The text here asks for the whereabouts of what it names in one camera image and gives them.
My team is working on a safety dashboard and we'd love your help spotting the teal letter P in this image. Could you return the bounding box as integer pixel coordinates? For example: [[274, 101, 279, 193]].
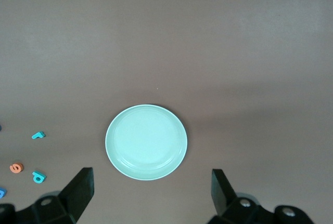
[[32, 171, 47, 184]]

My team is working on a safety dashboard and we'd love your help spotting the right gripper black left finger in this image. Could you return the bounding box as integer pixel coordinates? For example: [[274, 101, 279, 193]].
[[0, 167, 94, 224]]

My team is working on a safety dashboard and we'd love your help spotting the brown table cover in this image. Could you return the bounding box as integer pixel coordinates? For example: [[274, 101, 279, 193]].
[[0, 0, 333, 224]]

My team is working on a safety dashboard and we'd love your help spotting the orange letter e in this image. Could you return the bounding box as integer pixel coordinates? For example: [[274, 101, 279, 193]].
[[9, 162, 24, 174]]

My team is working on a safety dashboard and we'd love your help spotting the green plate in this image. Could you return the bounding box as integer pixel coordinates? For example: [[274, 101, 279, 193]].
[[105, 104, 188, 181]]

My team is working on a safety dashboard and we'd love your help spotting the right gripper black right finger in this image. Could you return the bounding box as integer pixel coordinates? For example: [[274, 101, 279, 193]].
[[211, 168, 315, 224]]

